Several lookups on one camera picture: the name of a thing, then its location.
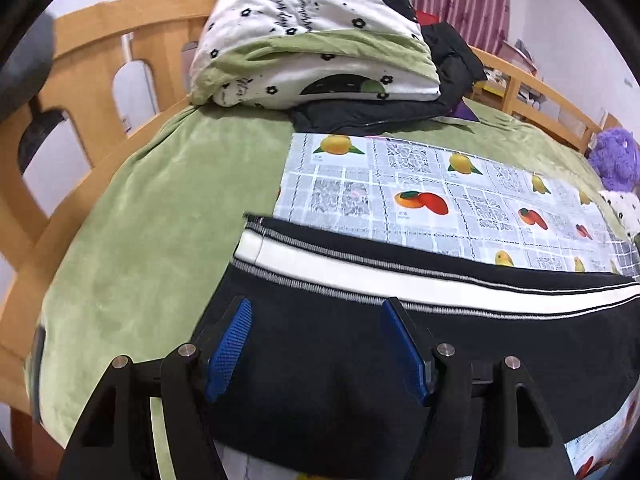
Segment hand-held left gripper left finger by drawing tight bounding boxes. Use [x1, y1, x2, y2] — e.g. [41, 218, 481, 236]
[62, 297, 253, 480]

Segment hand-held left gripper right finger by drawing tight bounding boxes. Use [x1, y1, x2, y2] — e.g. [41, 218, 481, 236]
[381, 296, 576, 480]

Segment black pants with white waistband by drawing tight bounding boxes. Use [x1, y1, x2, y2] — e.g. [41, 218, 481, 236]
[190, 215, 640, 478]

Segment green bed sheet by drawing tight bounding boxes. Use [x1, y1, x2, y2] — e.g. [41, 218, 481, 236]
[30, 95, 640, 451]

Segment fruit print mat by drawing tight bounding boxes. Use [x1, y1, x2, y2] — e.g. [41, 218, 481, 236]
[210, 132, 640, 480]

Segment purple book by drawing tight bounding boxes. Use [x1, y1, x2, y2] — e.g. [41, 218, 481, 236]
[451, 97, 482, 124]

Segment white flowered pillow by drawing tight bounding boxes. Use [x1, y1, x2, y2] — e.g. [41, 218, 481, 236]
[599, 189, 640, 238]

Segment dark hanging cloth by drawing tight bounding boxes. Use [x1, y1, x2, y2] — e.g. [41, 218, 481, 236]
[19, 109, 68, 173]

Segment purple plush toy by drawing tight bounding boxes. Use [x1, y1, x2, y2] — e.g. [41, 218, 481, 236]
[587, 127, 640, 193]

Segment black jacket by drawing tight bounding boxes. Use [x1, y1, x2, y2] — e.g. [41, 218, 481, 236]
[290, 22, 488, 137]

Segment clutter behind bed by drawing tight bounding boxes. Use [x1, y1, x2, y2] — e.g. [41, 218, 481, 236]
[482, 39, 548, 108]

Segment folded white flowered quilt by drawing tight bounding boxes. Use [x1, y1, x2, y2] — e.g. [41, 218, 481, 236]
[190, 0, 442, 111]

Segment grey hanging cloth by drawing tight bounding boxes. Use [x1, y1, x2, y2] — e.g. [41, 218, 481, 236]
[0, 12, 57, 121]

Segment wooden bed frame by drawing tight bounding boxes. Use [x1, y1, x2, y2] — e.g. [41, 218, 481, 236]
[0, 0, 626, 480]

